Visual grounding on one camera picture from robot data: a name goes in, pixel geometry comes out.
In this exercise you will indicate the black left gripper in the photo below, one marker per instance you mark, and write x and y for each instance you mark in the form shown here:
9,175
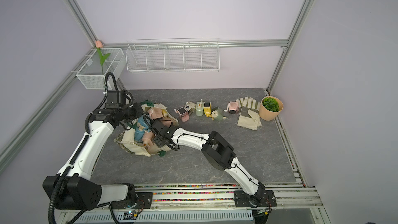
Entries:
139,111

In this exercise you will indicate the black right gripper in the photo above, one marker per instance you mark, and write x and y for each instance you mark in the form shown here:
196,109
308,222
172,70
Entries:
156,141

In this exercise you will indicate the cream tote bag green handles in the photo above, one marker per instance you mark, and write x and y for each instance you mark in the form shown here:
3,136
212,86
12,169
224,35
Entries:
146,147

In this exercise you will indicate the beige pencil sharpener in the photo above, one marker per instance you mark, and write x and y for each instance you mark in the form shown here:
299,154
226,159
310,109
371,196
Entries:
190,107

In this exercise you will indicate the yellow pencil sharpener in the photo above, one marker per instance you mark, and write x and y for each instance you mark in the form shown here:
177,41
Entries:
207,109

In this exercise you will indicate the olive green pencil sharpener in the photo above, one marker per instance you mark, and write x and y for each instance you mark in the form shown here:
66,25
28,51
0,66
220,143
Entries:
217,114

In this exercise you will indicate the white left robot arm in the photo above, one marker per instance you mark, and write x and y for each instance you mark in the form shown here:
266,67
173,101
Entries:
72,188

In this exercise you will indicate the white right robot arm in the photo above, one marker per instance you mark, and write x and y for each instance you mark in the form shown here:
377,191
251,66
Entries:
216,149

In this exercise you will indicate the blue pencil sharpener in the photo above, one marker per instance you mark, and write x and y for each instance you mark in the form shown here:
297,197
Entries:
140,127

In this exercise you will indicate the pink artificial tulip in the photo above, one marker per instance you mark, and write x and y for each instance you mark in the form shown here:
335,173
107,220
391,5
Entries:
102,57

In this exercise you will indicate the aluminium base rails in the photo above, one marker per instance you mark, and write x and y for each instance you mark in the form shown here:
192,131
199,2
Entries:
286,203

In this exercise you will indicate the cream work gloves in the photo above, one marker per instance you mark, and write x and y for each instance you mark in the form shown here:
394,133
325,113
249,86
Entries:
249,113

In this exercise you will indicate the potted green plant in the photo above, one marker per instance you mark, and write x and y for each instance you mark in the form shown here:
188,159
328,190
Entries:
270,108

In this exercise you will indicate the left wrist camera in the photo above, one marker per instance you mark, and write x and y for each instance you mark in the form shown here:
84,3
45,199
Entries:
116,97

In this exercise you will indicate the small white wire basket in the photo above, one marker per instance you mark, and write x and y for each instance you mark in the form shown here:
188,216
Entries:
92,73

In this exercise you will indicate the long white wire basket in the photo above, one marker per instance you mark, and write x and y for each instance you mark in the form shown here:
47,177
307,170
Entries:
173,55

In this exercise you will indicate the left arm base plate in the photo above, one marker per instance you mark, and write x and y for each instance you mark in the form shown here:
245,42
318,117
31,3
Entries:
141,200

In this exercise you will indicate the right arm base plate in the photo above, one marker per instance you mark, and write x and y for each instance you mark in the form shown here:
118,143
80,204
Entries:
266,198

